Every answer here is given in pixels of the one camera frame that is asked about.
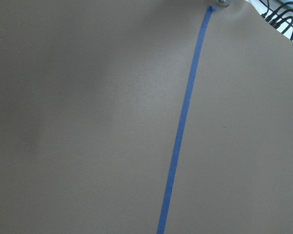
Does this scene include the blue tape line lengthwise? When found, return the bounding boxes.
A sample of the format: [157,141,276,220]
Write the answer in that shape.
[156,6,218,234]

